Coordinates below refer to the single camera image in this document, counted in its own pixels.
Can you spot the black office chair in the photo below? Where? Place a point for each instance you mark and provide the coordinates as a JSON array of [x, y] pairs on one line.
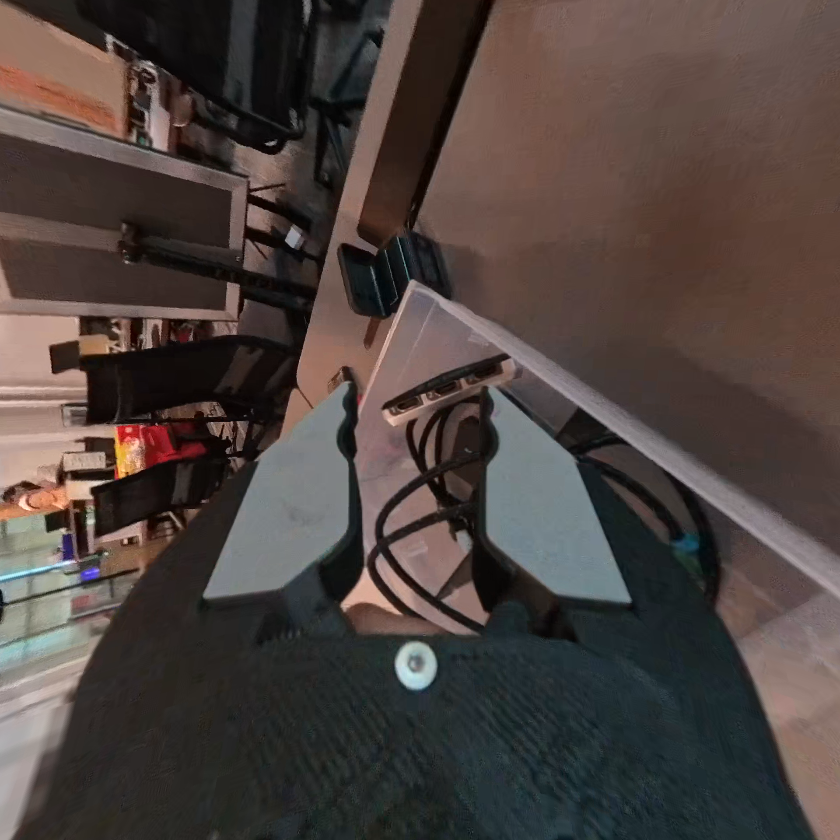
[[157, 492], [223, 65], [190, 377]]

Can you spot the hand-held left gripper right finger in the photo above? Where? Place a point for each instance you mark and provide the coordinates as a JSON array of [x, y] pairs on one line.
[[544, 525]]

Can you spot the red box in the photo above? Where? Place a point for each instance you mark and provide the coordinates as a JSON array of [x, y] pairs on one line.
[[141, 449]]

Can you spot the grey cabinet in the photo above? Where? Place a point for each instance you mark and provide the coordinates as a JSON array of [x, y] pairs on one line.
[[111, 197]]

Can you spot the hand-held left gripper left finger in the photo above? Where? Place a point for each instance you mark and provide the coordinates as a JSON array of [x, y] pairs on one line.
[[289, 518]]

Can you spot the clear plastic bin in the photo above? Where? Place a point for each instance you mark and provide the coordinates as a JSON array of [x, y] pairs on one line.
[[426, 328]]

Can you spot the silver hdmi switch box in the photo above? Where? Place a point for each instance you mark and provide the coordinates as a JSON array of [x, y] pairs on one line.
[[453, 390]]

